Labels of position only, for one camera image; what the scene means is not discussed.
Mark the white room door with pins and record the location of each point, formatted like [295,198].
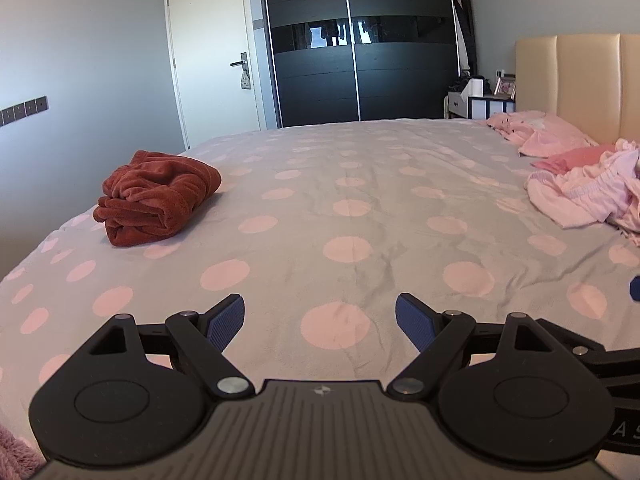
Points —
[210,45]

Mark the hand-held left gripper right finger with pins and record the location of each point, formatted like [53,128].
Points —
[415,320]

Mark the folded rust red garment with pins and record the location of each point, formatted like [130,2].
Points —
[155,195]

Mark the bed with pink dotted sheet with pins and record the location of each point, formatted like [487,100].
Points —
[350,185]

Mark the beige padded headboard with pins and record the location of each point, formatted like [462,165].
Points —
[585,80]

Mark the black bag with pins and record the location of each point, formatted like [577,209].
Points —
[465,82]

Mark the small hanging door tag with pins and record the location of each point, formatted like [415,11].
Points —
[245,80]

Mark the pale pink garment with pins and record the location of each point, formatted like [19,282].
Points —
[540,130]

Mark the person's purple clothing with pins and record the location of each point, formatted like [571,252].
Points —
[15,452]

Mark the small photo frame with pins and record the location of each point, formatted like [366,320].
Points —
[505,87]

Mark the white bedside cabinet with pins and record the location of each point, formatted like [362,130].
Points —
[480,105]

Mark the coral pink garment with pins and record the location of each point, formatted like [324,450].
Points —
[575,157]

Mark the light pink crumpled garment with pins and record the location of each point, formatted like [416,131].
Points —
[575,195]

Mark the white hanging garment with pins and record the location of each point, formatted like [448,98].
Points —
[463,45]

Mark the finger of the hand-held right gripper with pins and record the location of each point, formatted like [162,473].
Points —
[636,289]
[615,365]

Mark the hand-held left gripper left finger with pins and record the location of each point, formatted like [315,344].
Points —
[227,317]

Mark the dark wall switch strip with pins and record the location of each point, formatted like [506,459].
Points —
[22,109]

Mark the black sliding door wardrobe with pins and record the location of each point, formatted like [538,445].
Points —
[360,35]

